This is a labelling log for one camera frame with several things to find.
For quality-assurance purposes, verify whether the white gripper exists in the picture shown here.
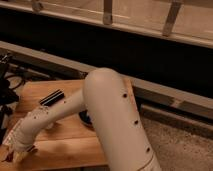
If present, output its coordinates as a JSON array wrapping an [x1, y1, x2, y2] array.
[[3, 120, 34, 153]]

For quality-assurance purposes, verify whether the red and yellow pepper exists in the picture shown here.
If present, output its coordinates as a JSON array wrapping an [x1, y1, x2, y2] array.
[[3, 146, 37, 163]]

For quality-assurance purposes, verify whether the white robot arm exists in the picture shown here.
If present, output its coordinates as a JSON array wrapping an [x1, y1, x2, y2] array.
[[3, 68, 162, 171]]

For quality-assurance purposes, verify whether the black rectangular bar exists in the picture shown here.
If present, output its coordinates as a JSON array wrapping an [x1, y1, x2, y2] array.
[[39, 89, 65, 106]]

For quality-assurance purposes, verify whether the dark round object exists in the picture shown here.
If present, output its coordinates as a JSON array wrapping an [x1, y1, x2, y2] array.
[[79, 111, 92, 127]]

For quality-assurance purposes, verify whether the black camera stand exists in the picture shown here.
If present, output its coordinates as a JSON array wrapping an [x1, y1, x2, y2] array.
[[0, 54, 19, 145]]

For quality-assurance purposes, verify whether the black cable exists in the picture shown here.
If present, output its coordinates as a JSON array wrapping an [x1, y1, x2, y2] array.
[[4, 73, 27, 91]]

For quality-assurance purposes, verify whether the metal bracket left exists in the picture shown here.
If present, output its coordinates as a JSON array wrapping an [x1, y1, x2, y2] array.
[[31, 0, 43, 12]]

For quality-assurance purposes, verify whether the metal bracket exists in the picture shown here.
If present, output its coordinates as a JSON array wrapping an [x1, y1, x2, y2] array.
[[103, 0, 113, 25], [162, 0, 183, 37], [31, 0, 43, 12]]

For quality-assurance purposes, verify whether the metal window rail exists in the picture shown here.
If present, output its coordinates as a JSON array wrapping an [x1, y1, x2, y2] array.
[[0, 41, 213, 120]]

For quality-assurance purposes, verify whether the metal bracket middle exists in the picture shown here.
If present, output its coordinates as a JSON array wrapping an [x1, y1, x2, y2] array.
[[103, 0, 113, 25]]

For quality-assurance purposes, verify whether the metal bracket right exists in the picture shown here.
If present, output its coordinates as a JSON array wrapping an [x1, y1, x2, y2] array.
[[162, 0, 183, 37]]

